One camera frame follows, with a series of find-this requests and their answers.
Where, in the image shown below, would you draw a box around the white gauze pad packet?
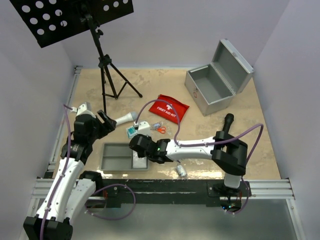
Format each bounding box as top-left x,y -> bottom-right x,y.
132,151 -> 148,170

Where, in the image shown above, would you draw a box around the orange handled scissors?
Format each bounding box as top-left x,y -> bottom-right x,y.
151,126 -> 166,134

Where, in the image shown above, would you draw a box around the grey compartment tray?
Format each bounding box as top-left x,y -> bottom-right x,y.
99,142 -> 149,172

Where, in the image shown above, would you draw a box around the red first aid pouch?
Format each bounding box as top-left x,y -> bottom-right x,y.
149,94 -> 190,124

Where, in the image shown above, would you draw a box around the teal gauze dressing packet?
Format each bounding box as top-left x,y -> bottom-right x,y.
126,126 -> 138,139

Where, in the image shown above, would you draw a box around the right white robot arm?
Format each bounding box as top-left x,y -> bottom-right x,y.
129,131 -> 248,197

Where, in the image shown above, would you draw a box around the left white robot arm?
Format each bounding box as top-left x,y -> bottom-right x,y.
23,108 -> 117,240

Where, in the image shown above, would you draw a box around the bandage roll in plastic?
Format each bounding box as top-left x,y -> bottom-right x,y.
151,121 -> 163,129

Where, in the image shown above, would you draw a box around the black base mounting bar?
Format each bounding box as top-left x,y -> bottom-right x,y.
76,172 -> 252,211

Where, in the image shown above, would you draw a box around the grey metal case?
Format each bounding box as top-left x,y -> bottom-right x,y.
184,38 -> 254,116

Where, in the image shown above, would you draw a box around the black flashlight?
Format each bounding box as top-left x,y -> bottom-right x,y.
222,113 -> 234,133

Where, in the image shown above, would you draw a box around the black perforated music stand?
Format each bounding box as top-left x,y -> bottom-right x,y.
10,0 -> 143,110

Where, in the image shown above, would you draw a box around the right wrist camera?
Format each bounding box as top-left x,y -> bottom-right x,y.
133,121 -> 151,137

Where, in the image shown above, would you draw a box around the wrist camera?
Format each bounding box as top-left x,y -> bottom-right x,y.
133,121 -> 151,137
76,101 -> 95,118

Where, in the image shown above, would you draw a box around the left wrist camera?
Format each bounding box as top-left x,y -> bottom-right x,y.
76,101 -> 95,118

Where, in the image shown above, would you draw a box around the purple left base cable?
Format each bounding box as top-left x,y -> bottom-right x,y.
84,184 -> 136,221

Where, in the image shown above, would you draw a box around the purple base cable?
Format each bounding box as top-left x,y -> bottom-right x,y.
224,178 -> 251,216
84,184 -> 136,221

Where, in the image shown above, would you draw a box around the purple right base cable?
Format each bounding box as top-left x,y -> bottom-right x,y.
224,178 -> 251,216

